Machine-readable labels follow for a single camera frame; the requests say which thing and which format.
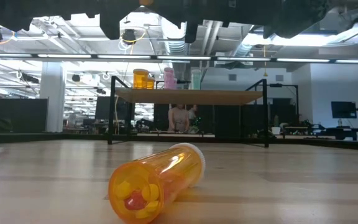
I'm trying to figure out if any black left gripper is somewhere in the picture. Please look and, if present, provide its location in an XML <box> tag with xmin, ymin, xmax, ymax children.
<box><xmin>99</xmin><ymin>0</ymin><xmax>142</xmax><ymax>40</ymax></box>

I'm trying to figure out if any silver ribbed ventilation duct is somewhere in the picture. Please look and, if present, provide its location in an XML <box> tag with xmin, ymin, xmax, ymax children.
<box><xmin>163</xmin><ymin>37</ymin><xmax>193</xmax><ymax>56</ymax></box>

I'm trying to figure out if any wooden shelf with black legs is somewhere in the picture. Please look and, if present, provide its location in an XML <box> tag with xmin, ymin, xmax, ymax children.
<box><xmin>107</xmin><ymin>75</ymin><xmax>270</xmax><ymax>149</ymax></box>

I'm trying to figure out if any long orange medicine bottle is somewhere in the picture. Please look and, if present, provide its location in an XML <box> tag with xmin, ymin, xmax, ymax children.
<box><xmin>108</xmin><ymin>142</ymin><xmax>206</xmax><ymax>224</ymax></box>

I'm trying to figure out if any small potted plant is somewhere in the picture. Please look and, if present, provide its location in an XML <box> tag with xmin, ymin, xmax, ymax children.
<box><xmin>190</xmin><ymin>116</ymin><xmax>203</xmax><ymax>134</ymax></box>

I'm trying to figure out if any bright ceiling light panel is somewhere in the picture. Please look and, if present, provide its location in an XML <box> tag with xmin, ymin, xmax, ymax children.
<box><xmin>242</xmin><ymin>30</ymin><xmax>338</xmax><ymax>48</ymax></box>

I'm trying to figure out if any black computer monitor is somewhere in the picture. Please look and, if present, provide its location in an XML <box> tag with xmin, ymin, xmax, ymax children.
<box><xmin>331</xmin><ymin>101</ymin><xmax>358</xmax><ymax>119</ymax></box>

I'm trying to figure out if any white square pillar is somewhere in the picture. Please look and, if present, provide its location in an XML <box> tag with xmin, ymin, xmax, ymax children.
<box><xmin>39</xmin><ymin>61</ymin><xmax>67</xmax><ymax>134</ymax></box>

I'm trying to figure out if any person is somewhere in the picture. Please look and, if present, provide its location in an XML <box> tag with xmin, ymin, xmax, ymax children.
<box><xmin>188</xmin><ymin>105</ymin><xmax>199</xmax><ymax>126</ymax></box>
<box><xmin>167</xmin><ymin>104</ymin><xmax>190</xmax><ymax>133</ymax></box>

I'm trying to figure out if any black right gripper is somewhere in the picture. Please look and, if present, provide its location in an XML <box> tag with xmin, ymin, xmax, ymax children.
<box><xmin>152</xmin><ymin>0</ymin><xmax>239</xmax><ymax>44</ymax></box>

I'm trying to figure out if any green medicine bottle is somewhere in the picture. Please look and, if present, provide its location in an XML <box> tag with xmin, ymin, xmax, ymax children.
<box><xmin>191</xmin><ymin>68</ymin><xmax>202</xmax><ymax>90</ymax></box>

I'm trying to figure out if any black office partition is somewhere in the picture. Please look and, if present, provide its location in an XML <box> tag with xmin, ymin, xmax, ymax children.
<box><xmin>0</xmin><ymin>98</ymin><xmax>49</xmax><ymax>134</ymax></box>
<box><xmin>183</xmin><ymin>104</ymin><xmax>296</xmax><ymax>138</ymax></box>

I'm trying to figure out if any black desk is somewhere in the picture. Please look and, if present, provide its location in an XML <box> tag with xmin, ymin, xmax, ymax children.
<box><xmin>324</xmin><ymin>126</ymin><xmax>358</xmax><ymax>141</ymax></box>

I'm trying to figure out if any yellow hanging cord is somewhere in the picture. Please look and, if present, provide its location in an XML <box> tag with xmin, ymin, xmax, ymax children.
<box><xmin>262</xmin><ymin>45</ymin><xmax>269</xmax><ymax>78</ymax></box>

